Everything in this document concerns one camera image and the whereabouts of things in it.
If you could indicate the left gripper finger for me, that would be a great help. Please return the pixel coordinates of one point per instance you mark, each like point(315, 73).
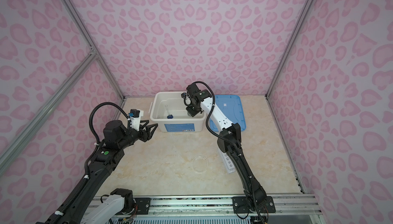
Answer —
point(148, 127)
point(145, 135)

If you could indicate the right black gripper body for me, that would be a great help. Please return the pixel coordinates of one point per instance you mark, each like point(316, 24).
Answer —
point(194, 104)

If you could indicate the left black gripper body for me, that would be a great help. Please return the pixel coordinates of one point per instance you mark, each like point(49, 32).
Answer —
point(131, 137)

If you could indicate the blue base graduated cylinder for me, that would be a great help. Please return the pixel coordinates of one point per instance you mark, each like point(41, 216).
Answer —
point(169, 114)

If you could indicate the clear petri dish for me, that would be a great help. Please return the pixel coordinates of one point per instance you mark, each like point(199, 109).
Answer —
point(200, 164)

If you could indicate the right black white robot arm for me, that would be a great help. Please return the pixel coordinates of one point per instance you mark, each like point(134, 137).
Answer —
point(230, 142)

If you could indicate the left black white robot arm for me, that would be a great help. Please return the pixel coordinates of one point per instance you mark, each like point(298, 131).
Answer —
point(103, 162)

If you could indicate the white plastic storage bin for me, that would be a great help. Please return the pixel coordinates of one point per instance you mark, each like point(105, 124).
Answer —
point(181, 122)

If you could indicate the blue plastic bin lid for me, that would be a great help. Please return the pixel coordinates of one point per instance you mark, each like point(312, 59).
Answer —
point(232, 108)

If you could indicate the white test tube rack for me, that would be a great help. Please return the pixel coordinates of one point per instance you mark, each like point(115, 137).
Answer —
point(228, 164)

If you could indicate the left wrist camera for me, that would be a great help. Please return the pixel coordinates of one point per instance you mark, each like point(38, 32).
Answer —
point(134, 119)

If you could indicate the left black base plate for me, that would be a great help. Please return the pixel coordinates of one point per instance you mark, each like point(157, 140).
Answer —
point(134, 206)

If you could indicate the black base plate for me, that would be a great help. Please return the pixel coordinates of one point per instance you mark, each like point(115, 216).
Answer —
point(244, 205)
point(134, 206)

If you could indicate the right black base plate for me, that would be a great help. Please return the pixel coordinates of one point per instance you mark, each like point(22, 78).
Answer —
point(244, 205)

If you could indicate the aluminium mounting rail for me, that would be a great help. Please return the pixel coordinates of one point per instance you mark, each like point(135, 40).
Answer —
point(204, 209)

